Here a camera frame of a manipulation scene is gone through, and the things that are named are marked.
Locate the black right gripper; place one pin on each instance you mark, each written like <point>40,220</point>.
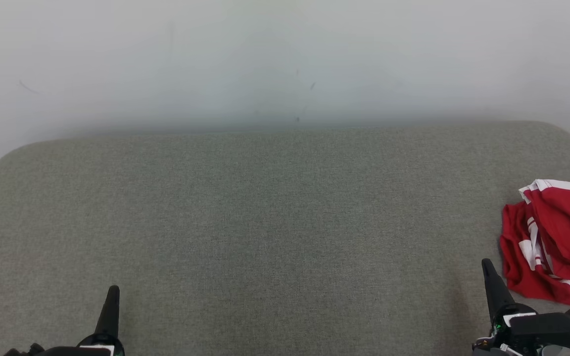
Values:
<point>552,331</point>

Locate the grey fabric sofa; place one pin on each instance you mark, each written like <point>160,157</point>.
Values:
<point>265,222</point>

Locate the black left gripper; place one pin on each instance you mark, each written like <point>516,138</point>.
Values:
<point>97,348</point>

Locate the red Bulls 23 jersey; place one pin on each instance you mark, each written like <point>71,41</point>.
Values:
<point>515,267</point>

